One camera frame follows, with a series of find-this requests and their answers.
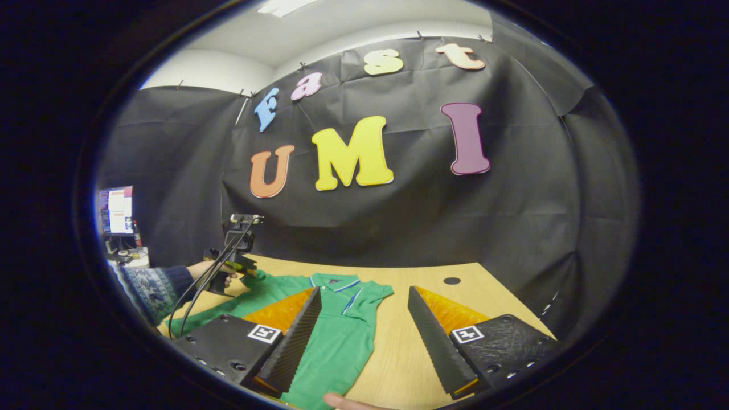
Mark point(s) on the black backdrop cloth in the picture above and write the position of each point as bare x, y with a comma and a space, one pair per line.
398, 216

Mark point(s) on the red bottle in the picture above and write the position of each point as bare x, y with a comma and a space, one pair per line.
137, 233

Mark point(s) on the computer monitor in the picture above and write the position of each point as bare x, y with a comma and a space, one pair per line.
117, 208

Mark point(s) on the green T-shirt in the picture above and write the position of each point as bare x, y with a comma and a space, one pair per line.
336, 347

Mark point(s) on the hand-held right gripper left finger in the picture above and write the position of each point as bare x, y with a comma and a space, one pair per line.
293, 347

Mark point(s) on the ceiling light panel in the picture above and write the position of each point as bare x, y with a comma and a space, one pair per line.
282, 5

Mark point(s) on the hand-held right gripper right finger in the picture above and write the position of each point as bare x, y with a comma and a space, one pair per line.
435, 347

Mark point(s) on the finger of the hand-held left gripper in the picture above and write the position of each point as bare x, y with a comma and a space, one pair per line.
246, 263

